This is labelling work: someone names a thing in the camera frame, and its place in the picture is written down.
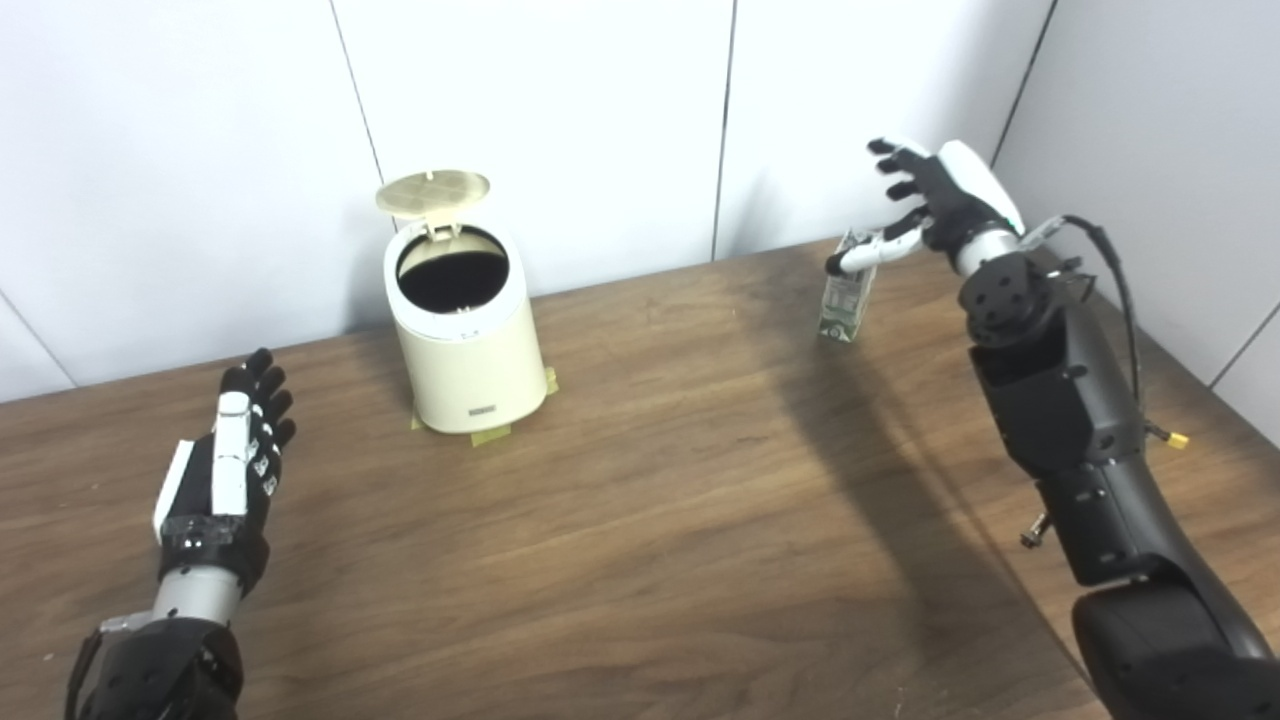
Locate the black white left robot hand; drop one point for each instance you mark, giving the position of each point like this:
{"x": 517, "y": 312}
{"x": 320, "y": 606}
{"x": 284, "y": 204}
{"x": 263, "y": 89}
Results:
{"x": 225, "y": 470}

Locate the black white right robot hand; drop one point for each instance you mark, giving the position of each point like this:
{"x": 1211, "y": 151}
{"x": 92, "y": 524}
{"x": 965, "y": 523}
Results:
{"x": 950, "y": 200}

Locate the white green milk carton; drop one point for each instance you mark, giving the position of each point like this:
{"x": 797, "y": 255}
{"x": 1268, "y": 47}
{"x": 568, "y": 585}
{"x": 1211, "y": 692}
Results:
{"x": 845, "y": 305}

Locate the cream round bin lid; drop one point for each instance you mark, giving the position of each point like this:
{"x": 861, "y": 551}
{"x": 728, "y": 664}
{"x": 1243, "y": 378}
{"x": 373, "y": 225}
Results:
{"x": 432, "y": 192}

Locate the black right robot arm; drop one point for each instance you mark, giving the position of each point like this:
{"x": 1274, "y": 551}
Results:
{"x": 1070, "y": 400}

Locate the cream-colored plastic bin body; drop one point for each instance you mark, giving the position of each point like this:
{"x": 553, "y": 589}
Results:
{"x": 470, "y": 360}

